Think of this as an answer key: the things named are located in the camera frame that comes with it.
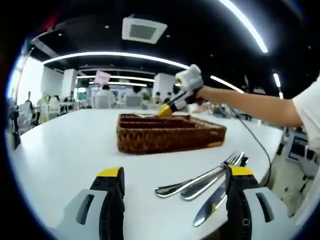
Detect white office chair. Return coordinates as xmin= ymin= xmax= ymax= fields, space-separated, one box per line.
xmin=124 ymin=95 xmax=144 ymax=110

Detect pink hanging sign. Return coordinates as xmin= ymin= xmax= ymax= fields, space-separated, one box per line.
xmin=94 ymin=70 xmax=111 ymax=85

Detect long curved ceiling light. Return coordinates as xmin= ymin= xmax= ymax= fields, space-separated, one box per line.
xmin=42 ymin=51 xmax=191 ymax=70

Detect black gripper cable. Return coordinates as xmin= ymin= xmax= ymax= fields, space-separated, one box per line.
xmin=231 ymin=104 xmax=273 ymax=187

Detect ceiling air conditioner unit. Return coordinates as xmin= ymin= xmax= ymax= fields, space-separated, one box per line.
xmin=121 ymin=16 xmax=168 ymax=45

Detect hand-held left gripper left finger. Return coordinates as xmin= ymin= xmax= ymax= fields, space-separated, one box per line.
xmin=63 ymin=166 xmax=126 ymax=240

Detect straight ceiling light strip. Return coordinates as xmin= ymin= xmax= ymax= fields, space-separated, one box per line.
xmin=218 ymin=0 xmax=269 ymax=54

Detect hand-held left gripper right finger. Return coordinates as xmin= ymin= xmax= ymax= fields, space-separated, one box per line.
xmin=224 ymin=164 xmax=292 ymax=240

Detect steel fork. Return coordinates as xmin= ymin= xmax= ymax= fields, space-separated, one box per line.
xmin=154 ymin=151 xmax=240 ymax=199
xmin=180 ymin=151 xmax=246 ymax=202

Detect steel spoon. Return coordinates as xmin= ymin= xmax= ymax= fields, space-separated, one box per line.
xmin=138 ymin=112 xmax=162 ymax=119

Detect brown wicker storage tray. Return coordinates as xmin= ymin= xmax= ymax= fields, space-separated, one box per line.
xmin=116 ymin=112 xmax=228 ymax=155

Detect black screen stand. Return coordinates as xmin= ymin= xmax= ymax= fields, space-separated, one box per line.
xmin=9 ymin=103 xmax=23 ymax=151

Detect dark blue monitor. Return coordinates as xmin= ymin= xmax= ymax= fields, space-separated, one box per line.
xmin=286 ymin=132 xmax=311 ymax=165

